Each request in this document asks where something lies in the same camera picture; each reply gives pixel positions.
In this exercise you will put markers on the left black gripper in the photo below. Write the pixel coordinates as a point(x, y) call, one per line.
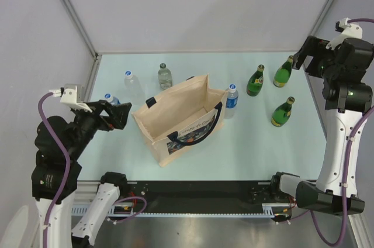
point(117, 117)

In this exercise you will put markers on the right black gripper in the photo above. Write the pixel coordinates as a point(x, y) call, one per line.
point(313, 47)

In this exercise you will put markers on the green glass bottle back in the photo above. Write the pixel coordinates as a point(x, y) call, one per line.
point(283, 73)

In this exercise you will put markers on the green glass bottle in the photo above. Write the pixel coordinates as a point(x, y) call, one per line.
point(283, 73)
point(255, 82)
point(282, 113)

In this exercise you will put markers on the beige canvas tote bag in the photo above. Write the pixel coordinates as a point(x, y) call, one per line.
point(181, 117)

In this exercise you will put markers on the clear glass bottle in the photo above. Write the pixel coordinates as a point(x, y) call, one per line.
point(164, 77)

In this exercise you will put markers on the blue label water bottle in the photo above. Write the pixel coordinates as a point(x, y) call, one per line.
point(231, 101)

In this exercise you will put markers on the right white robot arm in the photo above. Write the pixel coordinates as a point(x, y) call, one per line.
point(347, 104)

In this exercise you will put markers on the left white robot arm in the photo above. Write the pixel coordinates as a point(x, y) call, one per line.
point(55, 176)

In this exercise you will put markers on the small blue-cap water bottle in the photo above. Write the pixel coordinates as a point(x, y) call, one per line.
point(111, 99)

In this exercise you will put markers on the clear plastic water bottle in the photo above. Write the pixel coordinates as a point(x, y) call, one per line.
point(133, 86)

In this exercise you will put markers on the green glass bottle front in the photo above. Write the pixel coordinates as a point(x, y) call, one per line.
point(282, 113)

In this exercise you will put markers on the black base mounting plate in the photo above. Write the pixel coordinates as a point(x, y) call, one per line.
point(200, 195)

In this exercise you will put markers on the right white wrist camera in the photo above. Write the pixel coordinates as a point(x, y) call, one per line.
point(346, 30)

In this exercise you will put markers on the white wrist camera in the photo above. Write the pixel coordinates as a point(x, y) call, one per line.
point(70, 94)
point(346, 30)

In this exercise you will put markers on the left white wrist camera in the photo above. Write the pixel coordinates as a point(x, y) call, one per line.
point(70, 94)

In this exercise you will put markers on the aluminium frame rail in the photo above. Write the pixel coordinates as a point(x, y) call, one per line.
point(86, 191)

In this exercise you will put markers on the light blue cable duct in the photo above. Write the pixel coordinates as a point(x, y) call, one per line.
point(268, 210)

